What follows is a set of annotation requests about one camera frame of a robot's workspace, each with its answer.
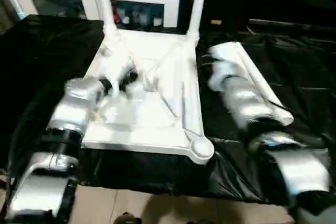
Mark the white plastic table top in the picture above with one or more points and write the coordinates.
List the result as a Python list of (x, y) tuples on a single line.
[(157, 103)]

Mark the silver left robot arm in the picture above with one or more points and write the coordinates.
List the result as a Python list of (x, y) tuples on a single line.
[(71, 108)]

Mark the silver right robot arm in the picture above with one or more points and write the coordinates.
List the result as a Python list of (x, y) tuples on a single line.
[(249, 103)]

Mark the red bottle in cabinet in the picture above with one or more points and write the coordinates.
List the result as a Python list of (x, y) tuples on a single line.
[(115, 15)]

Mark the black cloth mat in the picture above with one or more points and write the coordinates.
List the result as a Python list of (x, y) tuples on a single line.
[(170, 174)]

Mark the small tan label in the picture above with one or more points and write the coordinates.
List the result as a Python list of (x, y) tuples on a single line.
[(215, 22)]

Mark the grey curtain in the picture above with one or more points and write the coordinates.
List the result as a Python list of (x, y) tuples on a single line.
[(6, 16)]

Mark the dark round robot part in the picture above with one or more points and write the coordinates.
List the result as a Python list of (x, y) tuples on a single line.
[(130, 218)]

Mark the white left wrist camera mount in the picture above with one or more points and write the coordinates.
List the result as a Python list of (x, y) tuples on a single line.
[(115, 77)]

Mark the dark metal rail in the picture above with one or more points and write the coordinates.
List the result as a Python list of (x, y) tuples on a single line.
[(291, 24)]

